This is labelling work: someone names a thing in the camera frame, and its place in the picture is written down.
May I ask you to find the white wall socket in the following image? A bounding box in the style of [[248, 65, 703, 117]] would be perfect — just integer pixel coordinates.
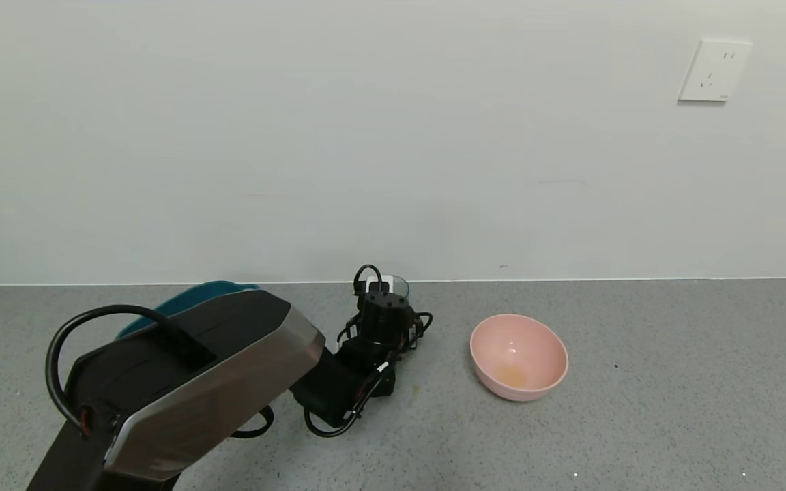
[[678, 38, 753, 103]]

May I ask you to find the pink bowl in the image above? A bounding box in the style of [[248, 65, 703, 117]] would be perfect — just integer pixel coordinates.
[[469, 314, 569, 402]]

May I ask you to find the black cable with red sleeve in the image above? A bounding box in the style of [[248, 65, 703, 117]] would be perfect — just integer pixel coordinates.
[[303, 344, 397, 438]]

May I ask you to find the teal plastic tray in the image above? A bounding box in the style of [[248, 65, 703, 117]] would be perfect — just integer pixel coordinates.
[[117, 281, 261, 340]]

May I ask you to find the thin black camera cable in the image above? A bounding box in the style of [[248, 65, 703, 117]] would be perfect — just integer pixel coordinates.
[[354, 265, 384, 295]]

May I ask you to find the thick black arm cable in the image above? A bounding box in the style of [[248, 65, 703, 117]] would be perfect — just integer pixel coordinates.
[[45, 305, 192, 437]]

